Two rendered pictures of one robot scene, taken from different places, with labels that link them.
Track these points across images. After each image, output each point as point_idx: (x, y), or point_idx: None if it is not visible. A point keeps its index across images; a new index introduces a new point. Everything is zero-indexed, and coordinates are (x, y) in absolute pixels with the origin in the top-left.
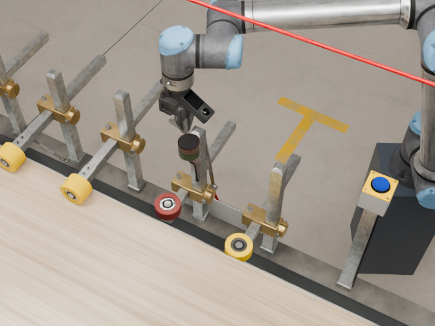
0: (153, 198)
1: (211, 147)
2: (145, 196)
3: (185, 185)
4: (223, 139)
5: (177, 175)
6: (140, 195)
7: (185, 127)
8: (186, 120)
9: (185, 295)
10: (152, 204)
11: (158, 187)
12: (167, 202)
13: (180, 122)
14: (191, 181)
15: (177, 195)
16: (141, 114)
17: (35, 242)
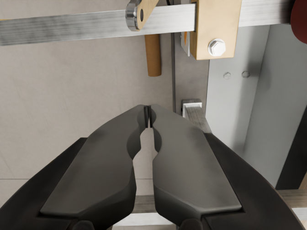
0: (198, 78)
1: (87, 32)
2: (199, 88)
3: (234, 14)
4: (45, 21)
5: (221, 51)
6: (201, 96)
7: (183, 136)
8: (166, 169)
9: None
10: (206, 74)
11: (177, 84)
12: None
13: (283, 225)
14: (214, 9)
15: (262, 18)
16: (141, 208)
17: None
